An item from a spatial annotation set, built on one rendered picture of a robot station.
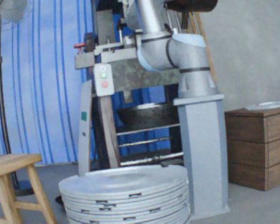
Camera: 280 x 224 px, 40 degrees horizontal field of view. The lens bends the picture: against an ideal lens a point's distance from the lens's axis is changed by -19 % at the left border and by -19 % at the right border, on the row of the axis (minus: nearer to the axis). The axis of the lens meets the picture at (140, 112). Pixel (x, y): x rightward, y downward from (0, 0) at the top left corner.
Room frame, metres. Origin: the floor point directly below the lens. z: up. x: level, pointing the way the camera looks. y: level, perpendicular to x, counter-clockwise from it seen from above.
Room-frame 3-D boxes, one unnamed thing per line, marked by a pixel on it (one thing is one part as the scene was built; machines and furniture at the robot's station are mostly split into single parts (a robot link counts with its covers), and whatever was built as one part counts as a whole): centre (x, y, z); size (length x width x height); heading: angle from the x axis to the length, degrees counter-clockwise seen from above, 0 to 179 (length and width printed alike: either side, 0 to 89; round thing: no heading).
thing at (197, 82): (1.56, -0.21, 0.50); 0.15 x 0.15 x 0.10
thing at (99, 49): (2.33, 0.12, 0.76); 0.17 x 0.06 x 0.10; 100
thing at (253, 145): (1.84, -0.62, 0.18); 0.40 x 0.38 x 0.35; 17
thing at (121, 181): (0.95, 0.06, 0.32); 0.29 x 0.29 x 0.01
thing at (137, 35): (2.18, -0.08, 0.72); 0.25 x 0.14 x 0.14; 10
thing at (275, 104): (1.84, -0.62, 0.35); 0.29 x 0.29 x 0.01
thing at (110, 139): (2.45, 0.24, 0.45); 0.92 x 0.12 x 0.90; 10
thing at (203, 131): (1.56, -0.21, 0.23); 0.19 x 0.19 x 0.45; 84
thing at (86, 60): (2.08, 0.22, 0.62); 0.10 x 0.06 x 0.20; 100
